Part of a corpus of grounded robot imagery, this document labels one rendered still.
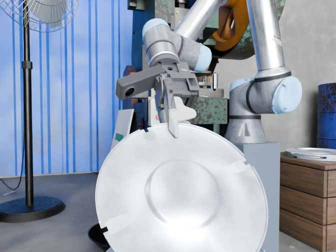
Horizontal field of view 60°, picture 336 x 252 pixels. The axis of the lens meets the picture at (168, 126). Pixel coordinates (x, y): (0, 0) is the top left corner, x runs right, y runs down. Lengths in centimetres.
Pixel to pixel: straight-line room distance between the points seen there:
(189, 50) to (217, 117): 90
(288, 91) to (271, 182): 34
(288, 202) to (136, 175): 106
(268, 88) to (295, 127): 284
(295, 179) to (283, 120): 231
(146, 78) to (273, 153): 64
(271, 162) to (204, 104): 62
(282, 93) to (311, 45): 310
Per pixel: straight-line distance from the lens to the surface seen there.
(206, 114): 161
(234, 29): 202
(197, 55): 79
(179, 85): 63
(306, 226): 143
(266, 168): 110
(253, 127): 108
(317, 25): 416
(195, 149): 55
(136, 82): 62
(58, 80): 283
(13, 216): 176
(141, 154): 53
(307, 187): 138
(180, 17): 180
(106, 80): 284
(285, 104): 98
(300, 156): 146
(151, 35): 74
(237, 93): 108
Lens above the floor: 55
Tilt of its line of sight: 2 degrees down
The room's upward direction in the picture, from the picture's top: straight up
